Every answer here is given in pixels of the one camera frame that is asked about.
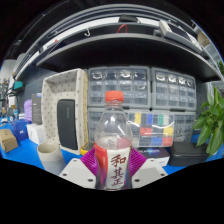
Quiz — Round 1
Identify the grey and white cup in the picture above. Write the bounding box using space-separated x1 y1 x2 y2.
36 139 68 177

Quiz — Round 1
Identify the teal tool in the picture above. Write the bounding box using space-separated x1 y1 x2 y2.
12 80 25 92

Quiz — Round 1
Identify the green potted plant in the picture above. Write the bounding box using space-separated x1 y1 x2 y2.
191 85 224 158

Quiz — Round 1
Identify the dark grey flat box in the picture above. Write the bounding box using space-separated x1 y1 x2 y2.
31 93 44 125

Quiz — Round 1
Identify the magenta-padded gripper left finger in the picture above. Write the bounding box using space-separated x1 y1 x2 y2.
59 147 100 190

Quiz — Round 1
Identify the black rectangular device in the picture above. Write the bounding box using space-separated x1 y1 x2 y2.
56 98 79 151

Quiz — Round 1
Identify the grey small-parts drawer cabinet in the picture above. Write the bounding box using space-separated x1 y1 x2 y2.
87 65 152 110
150 67 198 112

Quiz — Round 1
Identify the red-capped clear drink bottle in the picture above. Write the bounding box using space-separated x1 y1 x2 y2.
93 90 133 191

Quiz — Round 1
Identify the yellow multimeter with red leads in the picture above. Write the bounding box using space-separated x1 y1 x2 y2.
80 141 95 156

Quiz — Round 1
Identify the blue box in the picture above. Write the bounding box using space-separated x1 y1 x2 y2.
9 118 33 143

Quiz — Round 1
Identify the beige dotted tray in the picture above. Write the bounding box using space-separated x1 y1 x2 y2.
41 68 89 156

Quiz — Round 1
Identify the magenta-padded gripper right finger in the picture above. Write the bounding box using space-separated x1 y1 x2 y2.
125 147 169 190

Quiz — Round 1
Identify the white shelf unit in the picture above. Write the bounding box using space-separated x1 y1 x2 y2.
194 23 224 84

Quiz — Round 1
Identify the black zip case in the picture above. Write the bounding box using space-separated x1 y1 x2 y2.
167 142 209 168

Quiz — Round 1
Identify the black box with white label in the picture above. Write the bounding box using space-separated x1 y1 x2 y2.
136 146 171 168

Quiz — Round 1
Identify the brown cardboard box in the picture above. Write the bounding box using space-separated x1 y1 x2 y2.
0 128 19 154

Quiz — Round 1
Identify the black workbench shelf unit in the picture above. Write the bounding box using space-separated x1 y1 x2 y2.
13 3 223 83

